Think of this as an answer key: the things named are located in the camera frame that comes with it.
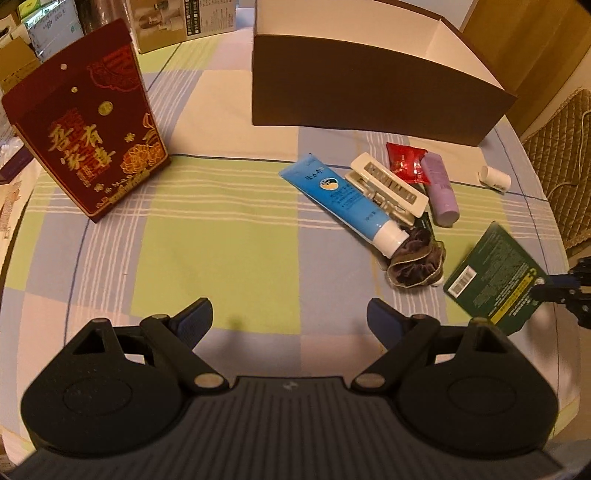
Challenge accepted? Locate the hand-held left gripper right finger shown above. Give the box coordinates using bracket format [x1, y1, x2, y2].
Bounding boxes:
[351, 298, 511, 394]

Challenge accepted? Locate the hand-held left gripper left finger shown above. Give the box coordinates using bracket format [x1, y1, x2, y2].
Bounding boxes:
[69, 298, 230, 394]

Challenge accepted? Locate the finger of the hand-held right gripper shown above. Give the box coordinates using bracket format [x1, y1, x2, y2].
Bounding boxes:
[547, 259, 591, 289]
[530, 285, 591, 329]

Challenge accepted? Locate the dark green packet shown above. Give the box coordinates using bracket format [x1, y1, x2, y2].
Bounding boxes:
[442, 220, 550, 334]

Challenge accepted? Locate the small white bottle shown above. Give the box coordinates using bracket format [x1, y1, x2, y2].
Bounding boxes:
[478, 165, 511, 193]

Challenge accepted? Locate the blue cream tube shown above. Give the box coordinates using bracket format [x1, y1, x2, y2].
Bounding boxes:
[278, 154, 409, 257]

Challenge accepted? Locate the purple tube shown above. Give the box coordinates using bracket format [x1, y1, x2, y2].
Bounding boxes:
[421, 152, 460, 228]

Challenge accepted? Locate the brown cardboard box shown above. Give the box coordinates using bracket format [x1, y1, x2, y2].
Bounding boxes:
[252, 0, 519, 147]

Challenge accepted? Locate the brown hair scrunchie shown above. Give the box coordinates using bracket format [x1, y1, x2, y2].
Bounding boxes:
[385, 228, 446, 289]

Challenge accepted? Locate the checked tablecloth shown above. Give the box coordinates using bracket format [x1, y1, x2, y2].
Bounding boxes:
[0, 28, 583, 462]

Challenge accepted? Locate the quilted olive cushion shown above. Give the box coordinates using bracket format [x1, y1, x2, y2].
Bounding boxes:
[519, 88, 591, 259]

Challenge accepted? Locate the red snack packet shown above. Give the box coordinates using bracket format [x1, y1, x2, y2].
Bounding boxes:
[386, 142, 428, 185]

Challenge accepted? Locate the red gold-printed gift box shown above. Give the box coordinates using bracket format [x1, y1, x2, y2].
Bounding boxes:
[2, 18, 171, 223]

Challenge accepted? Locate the wooden door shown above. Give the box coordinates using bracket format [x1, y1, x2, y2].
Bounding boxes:
[462, 0, 591, 137]

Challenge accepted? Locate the printed product box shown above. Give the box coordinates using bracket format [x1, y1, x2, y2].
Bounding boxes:
[127, 0, 236, 54]

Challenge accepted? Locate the brown cardboard carton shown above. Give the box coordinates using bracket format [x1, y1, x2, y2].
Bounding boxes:
[0, 14, 42, 93]

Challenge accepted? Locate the pale green printed box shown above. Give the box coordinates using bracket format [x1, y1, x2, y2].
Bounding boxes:
[21, 0, 86, 64]

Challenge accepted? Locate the white cable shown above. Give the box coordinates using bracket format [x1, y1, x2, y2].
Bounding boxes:
[549, 90, 591, 197]

